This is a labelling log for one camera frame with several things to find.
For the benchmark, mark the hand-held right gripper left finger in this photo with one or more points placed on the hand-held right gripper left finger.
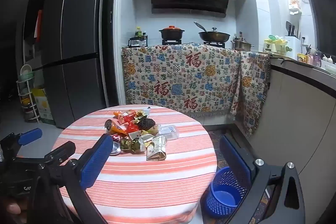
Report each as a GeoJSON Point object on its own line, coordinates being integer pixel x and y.
{"type": "Point", "coordinates": [95, 161]}

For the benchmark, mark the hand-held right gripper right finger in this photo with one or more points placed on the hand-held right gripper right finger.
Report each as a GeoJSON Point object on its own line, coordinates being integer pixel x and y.
{"type": "Point", "coordinates": [233, 158]}

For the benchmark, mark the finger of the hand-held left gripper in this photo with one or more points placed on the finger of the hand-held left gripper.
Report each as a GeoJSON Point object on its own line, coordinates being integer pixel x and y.
{"type": "Point", "coordinates": [61, 150]}
{"type": "Point", "coordinates": [30, 136]}

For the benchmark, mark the orange drink can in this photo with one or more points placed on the orange drink can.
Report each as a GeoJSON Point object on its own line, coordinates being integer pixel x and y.
{"type": "Point", "coordinates": [114, 128]}

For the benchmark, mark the blue plastic waste basket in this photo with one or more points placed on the blue plastic waste basket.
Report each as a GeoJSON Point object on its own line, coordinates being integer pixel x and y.
{"type": "Point", "coordinates": [223, 195]}

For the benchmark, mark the green gold foil wrapper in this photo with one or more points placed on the green gold foil wrapper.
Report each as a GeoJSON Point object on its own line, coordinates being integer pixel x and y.
{"type": "Point", "coordinates": [131, 145]}

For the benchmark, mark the orange red printed wrapper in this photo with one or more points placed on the orange red printed wrapper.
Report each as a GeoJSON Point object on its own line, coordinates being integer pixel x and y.
{"type": "Point", "coordinates": [119, 115]}

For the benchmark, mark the white wrapper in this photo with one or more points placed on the white wrapper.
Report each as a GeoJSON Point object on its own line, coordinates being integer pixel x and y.
{"type": "Point", "coordinates": [148, 137]}

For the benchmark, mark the silver foil snack packet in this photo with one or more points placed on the silver foil snack packet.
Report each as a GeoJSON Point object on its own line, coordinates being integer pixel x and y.
{"type": "Point", "coordinates": [156, 149]}

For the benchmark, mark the silver gold foil wrapper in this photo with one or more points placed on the silver gold foil wrapper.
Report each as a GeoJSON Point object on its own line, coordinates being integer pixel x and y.
{"type": "Point", "coordinates": [139, 113]}

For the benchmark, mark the clear plastic box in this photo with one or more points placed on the clear plastic box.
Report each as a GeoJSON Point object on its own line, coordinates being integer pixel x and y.
{"type": "Point", "coordinates": [169, 131]}

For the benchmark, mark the person's left hand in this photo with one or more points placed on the person's left hand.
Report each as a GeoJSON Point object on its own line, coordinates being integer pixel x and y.
{"type": "Point", "coordinates": [11, 209]}

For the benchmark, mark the yellow cardboard box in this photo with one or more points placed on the yellow cardboard box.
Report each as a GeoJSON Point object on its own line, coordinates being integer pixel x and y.
{"type": "Point", "coordinates": [43, 106]}

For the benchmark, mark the white tiered floor rack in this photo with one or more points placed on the white tiered floor rack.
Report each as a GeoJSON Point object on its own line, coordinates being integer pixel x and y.
{"type": "Point", "coordinates": [25, 92]}

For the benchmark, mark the orange striped tablecloth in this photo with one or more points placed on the orange striped tablecloth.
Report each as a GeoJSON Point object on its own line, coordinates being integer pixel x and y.
{"type": "Point", "coordinates": [147, 182]}

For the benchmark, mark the narrow printed blanket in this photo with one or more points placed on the narrow printed blanket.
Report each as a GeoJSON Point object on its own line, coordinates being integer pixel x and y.
{"type": "Point", "coordinates": [253, 90]}

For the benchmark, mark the white kitchen counter cabinet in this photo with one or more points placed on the white kitchen counter cabinet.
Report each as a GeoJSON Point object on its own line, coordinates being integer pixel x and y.
{"type": "Point", "coordinates": [302, 121]}

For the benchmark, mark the grey refrigerator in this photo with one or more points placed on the grey refrigerator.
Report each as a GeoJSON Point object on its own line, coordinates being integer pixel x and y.
{"type": "Point", "coordinates": [78, 56]}

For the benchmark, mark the large printed blanket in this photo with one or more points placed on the large printed blanket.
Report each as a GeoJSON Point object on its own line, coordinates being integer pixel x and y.
{"type": "Point", "coordinates": [178, 77]}

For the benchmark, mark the steel pot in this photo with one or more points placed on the steel pot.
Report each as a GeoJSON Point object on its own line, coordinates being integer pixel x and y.
{"type": "Point", "coordinates": [242, 45]}

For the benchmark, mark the green yellow kitchen appliance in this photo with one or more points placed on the green yellow kitchen appliance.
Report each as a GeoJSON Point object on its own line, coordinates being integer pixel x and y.
{"type": "Point", "coordinates": [273, 46]}

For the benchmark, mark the yellow container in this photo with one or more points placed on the yellow container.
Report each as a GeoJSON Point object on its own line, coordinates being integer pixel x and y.
{"type": "Point", "coordinates": [302, 57]}

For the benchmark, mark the gas stove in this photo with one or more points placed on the gas stove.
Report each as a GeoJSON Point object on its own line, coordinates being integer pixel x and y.
{"type": "Point", "coordinates": [193, 43]}

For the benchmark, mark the wok with glass lid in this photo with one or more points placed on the wok with glass lid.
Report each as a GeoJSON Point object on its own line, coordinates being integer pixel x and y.
{"type": "Point", "coordinates": [214, 35]}

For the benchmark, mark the pink bottle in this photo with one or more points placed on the pink bottle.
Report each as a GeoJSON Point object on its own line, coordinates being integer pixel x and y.
{"type": "Point", "coordinates": [316, 58]}

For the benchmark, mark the white knife block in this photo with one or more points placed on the white knife block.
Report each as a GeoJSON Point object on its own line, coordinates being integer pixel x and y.
{"type": "Point", "coordinates": [293, 43]}

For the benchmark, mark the yellow oil bottle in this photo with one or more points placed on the yellow oil bottle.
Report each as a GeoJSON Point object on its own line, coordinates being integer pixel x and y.
{"type": "Point", "coordinates": [138, 33]}

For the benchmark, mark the black spatula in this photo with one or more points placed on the black spatula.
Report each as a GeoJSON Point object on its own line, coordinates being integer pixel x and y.
{"type": "Point", "coordinates": [200, 26]}

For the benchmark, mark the black clay pot red lid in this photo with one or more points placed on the black clay pot red lid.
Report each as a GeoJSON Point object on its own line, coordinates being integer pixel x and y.
{"type": "Point", "coordinates": [171, 32]}

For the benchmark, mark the hanging white bag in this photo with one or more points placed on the hanging white bag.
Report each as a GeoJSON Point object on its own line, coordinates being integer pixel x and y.
{"type": "Point", "coordinates": [294, 2]}

